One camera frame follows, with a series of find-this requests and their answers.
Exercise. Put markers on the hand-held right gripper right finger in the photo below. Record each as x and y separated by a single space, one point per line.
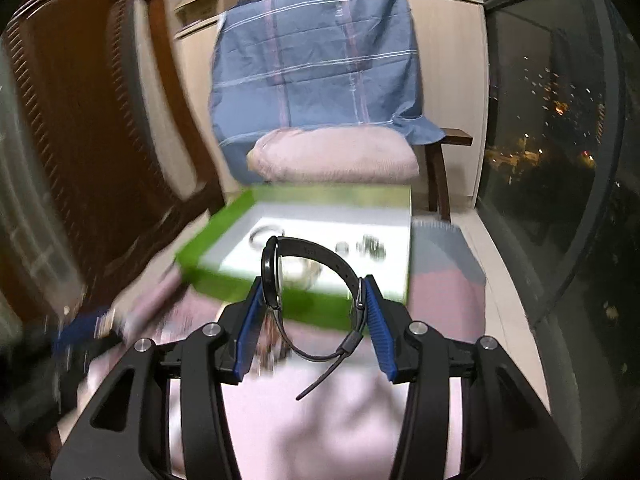
380 330

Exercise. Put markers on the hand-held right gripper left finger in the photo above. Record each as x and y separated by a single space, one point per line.
247 330

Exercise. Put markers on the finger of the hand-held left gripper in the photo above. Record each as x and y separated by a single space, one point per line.
82 330

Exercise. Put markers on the white wrist watch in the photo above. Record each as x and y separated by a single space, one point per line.
300 280

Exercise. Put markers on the green cardboard box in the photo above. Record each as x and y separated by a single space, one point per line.
210 265

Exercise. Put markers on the black wrist watch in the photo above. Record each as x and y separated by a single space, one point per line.
300 243

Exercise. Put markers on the pink checked cloth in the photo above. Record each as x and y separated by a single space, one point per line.
310 435

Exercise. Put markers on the pink cushion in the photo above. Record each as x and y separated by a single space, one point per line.
335 157

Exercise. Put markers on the dark wooden armchair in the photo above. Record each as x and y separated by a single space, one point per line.
457 137

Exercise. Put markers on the carved wooden chair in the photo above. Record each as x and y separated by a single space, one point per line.
100 110

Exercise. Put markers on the blue plaid cloth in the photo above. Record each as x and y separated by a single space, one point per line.
320 60

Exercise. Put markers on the dark window frame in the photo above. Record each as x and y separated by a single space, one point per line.
615 110

